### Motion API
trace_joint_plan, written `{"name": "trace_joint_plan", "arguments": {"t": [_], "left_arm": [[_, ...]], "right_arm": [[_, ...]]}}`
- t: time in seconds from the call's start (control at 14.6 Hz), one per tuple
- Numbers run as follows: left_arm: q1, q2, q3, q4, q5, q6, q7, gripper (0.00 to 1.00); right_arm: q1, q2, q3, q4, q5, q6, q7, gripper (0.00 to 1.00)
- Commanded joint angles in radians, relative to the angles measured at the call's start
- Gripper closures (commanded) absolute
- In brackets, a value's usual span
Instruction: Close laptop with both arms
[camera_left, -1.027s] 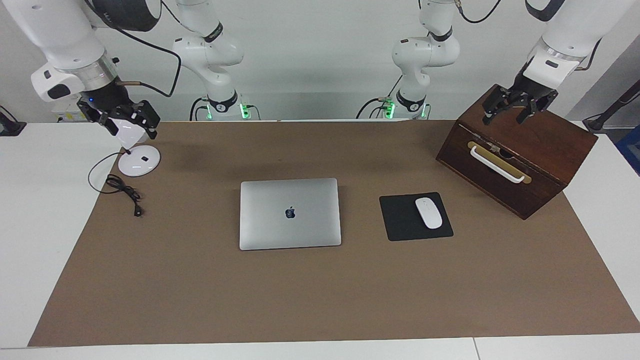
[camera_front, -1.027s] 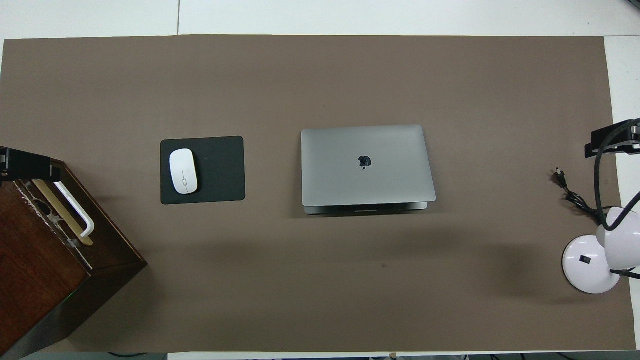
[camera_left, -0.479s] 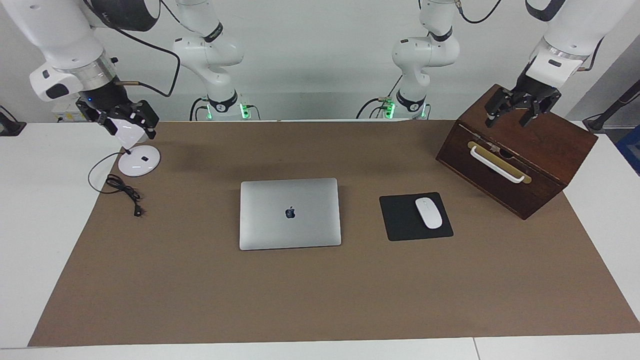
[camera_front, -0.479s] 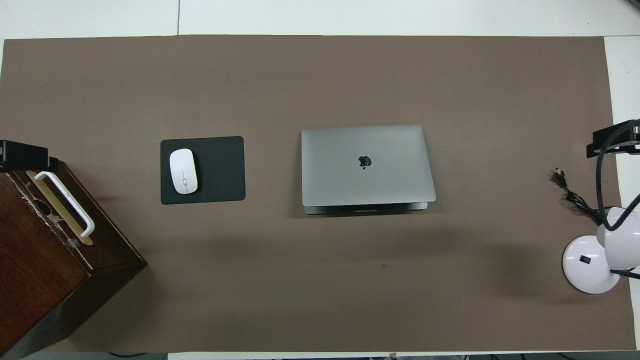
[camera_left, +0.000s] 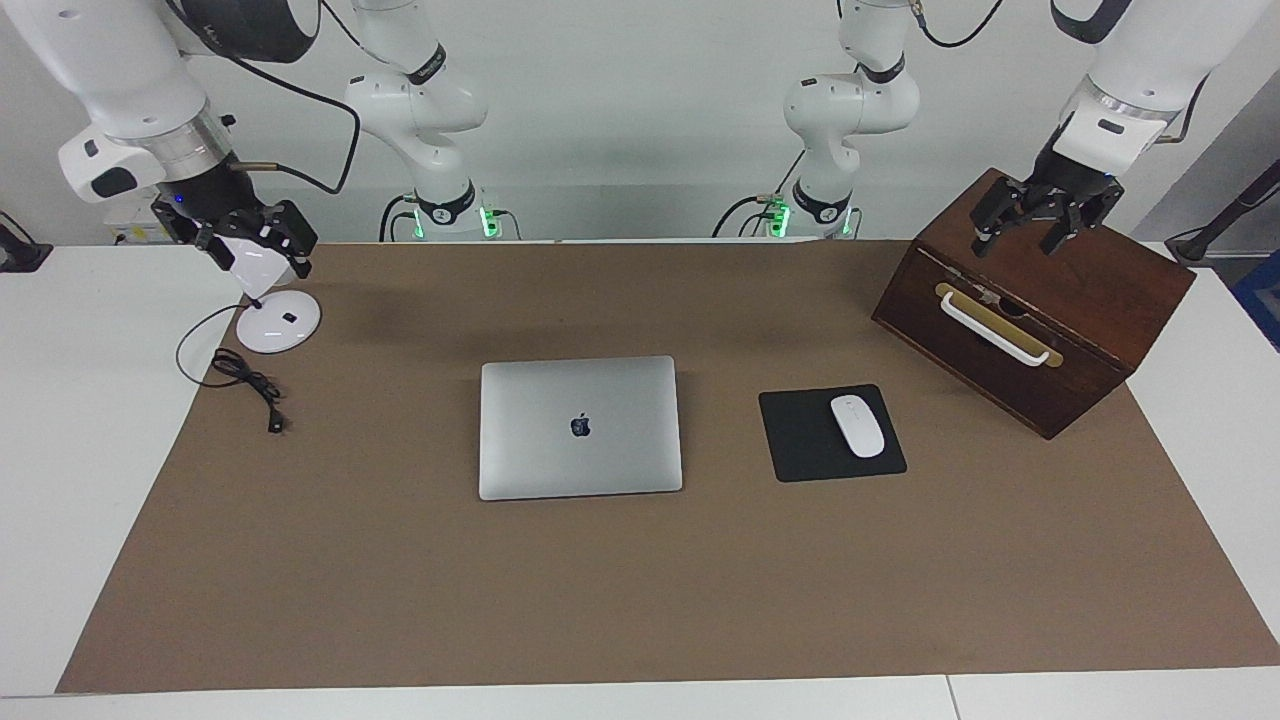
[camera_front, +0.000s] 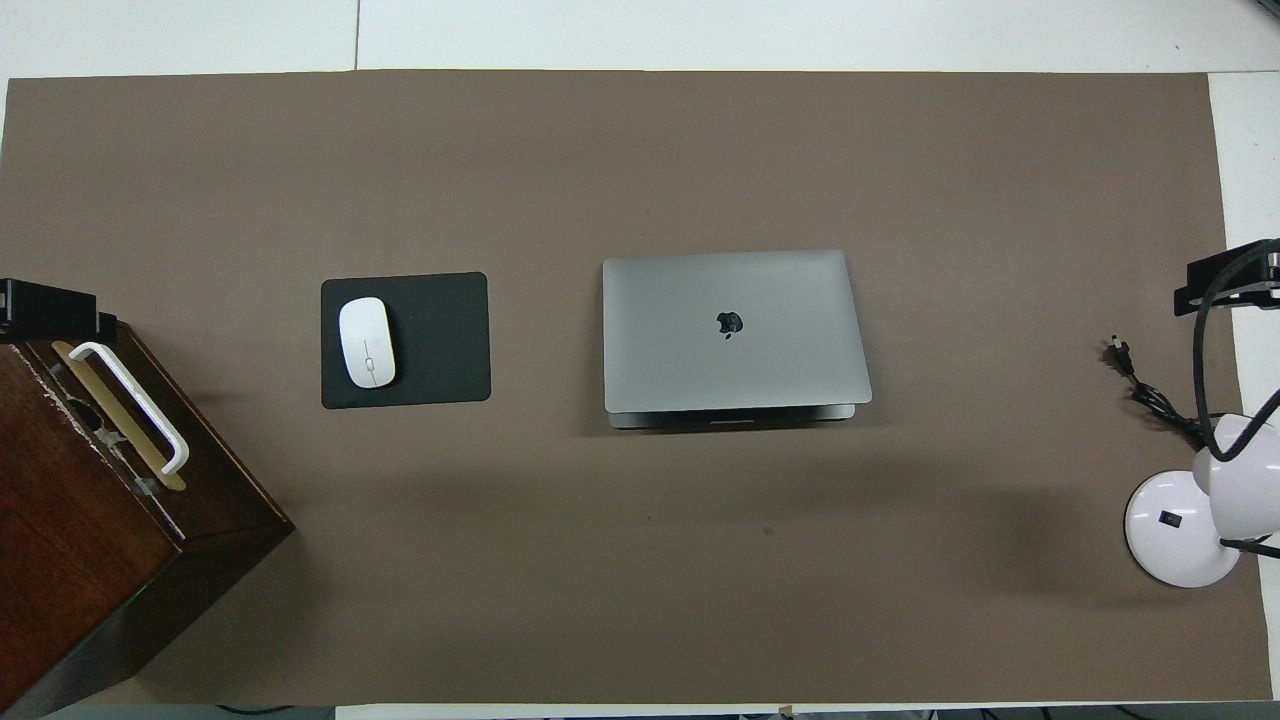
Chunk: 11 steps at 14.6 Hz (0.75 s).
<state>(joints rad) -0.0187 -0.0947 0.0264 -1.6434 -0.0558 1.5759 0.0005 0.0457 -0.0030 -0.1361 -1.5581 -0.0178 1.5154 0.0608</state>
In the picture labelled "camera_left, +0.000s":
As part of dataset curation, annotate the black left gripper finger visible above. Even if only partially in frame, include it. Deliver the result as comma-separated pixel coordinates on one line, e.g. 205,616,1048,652
970,198,1011,258
1040,205,1089,256

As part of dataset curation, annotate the grey aluminium laptop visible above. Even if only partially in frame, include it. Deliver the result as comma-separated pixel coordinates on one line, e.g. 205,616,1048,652
477,354,685,502

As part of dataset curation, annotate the dark brown wooden box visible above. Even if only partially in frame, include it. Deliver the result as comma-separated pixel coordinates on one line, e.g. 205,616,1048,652
871,167,1197,441

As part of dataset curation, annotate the white desk lamp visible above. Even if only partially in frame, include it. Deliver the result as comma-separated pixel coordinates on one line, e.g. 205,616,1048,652
215,235,323,354

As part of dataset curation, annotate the white power strip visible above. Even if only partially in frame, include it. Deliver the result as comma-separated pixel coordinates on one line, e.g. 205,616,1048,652
103,195,196,246

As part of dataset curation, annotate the black stand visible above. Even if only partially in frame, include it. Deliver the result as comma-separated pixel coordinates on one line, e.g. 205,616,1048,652
1165,160,1280,266

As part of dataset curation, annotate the blue crate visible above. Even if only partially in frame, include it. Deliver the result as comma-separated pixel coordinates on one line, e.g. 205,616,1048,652
1232,250,1280,353

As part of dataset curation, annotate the white computer mouse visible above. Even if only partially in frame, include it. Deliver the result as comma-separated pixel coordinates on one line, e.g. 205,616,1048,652
829,395,887,459

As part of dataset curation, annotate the black mouse pad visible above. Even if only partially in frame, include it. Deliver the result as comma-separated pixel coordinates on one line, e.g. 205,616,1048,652
757,384,908,484

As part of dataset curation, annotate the brown table mat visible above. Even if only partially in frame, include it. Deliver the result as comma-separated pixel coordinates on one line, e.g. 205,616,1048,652
55,238,1280,694

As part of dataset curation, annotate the brass handle plate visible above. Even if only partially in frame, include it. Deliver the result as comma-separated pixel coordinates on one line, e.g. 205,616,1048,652
935,282,1064,369

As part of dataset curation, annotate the white box handle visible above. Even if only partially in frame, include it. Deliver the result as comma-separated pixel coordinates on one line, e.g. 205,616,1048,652
940,292,1051,367

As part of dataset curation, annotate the black lamp power cable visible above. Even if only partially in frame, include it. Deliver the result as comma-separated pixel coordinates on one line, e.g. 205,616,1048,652
176,303,291,436

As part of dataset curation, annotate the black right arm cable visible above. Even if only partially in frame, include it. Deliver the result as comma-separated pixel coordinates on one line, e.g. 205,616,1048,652
225,50,363,196

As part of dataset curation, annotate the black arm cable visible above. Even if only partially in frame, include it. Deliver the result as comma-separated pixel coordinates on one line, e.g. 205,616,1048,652
910,0,1211,146
225,50,363,196

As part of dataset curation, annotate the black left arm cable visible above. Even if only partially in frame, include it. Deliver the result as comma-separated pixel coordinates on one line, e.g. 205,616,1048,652
910,0,1211,146

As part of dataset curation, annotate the black clamp mount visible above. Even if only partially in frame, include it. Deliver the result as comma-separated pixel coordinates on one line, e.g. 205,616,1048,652
0,210,53,273

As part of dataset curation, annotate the black left base cable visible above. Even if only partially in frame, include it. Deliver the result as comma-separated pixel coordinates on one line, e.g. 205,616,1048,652
712,150,806,239

